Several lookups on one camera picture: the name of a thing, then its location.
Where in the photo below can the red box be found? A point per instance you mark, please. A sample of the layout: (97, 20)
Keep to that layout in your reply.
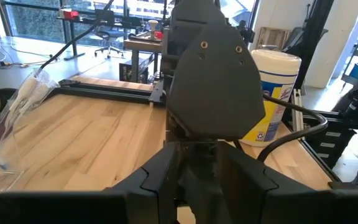
(158, 35)

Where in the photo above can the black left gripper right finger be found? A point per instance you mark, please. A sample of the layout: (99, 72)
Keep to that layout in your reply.
(291, 208)

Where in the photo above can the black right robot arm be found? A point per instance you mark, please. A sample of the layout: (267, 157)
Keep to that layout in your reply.
(197, 12)

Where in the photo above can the silver aluminium rail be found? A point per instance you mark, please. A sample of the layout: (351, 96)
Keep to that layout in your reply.
(297, 115)

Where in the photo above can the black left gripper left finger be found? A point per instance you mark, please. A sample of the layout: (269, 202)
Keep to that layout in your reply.
(73, 208)

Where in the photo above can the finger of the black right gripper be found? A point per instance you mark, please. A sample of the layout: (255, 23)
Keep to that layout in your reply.
(211, 186)
(191, 180)

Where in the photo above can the black desk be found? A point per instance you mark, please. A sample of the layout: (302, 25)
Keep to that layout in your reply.
(72, 40)

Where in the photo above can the black office chair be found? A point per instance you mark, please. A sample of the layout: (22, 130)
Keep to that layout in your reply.
(109, 32)

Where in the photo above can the wooden crate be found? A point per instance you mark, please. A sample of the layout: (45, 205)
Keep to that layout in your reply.
(272, 37)

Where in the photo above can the small red object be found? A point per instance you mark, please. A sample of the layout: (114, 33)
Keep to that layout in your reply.
(71, 14)

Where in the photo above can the white cup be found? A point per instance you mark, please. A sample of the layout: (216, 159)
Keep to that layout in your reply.
(152, 25)

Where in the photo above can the black rig post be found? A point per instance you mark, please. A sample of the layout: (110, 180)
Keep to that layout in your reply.
(315, 37)

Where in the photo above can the wooden table black legs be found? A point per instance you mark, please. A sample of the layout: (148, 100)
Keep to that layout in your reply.
(141, 45)

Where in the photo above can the wipes canister white lid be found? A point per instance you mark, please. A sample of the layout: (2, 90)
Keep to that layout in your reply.
(278, 81)

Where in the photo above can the black computer tower coloured fan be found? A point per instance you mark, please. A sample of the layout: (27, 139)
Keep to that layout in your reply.
(129, 70)

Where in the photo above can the blue toothbrush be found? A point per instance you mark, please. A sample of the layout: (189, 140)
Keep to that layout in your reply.
(23, 91)

